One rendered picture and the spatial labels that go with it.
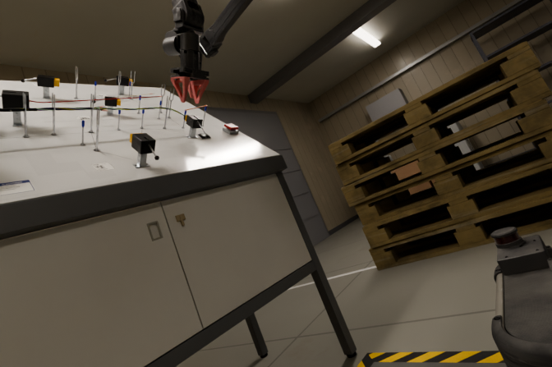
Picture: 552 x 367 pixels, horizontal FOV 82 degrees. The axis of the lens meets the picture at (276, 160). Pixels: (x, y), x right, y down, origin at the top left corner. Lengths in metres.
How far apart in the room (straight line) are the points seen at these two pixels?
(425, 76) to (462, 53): 0.70
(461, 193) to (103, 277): 1.98
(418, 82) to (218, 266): 6.41
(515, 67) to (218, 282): 1.94
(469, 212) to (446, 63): 5.06
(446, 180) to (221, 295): 1.67
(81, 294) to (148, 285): 0.16
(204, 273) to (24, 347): 0.44
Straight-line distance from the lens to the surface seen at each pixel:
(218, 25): 1.31
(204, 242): 1.08
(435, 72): 7.09
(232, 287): 1.11
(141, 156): 1.07
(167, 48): 1.10
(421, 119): 2.29
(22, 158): 1.13
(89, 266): 0.95
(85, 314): 0.94
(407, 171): 4.33
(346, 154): 2.42
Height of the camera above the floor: 0.60
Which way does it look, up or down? 10 degrees up
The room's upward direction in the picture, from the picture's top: 23 degrees counter-clockwise
